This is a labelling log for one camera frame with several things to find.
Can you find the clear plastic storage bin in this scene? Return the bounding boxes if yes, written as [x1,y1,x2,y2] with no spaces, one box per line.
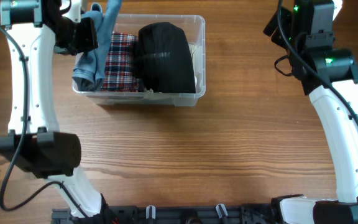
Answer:
[72,14,206,107]

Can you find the cream cloth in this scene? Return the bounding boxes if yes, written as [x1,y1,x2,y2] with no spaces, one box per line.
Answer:
[189,43,202,88]

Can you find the blue denim jeans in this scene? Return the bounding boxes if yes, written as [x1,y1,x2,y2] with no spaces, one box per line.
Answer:
[72,0,122,91]

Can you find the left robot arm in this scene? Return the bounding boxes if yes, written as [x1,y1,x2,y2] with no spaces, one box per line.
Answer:
[0,0,116,223]

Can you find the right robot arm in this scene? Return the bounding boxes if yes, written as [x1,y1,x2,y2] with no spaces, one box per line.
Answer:
[264,1,358,223]

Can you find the plaid shirt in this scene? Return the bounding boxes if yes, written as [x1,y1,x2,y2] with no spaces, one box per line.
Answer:
[100,31,144,92]

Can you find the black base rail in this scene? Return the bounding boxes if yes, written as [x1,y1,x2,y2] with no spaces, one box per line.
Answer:
[50,203,276,224]

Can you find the black garment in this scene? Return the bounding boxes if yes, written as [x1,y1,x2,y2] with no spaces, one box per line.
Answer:
[133,22,196,94]

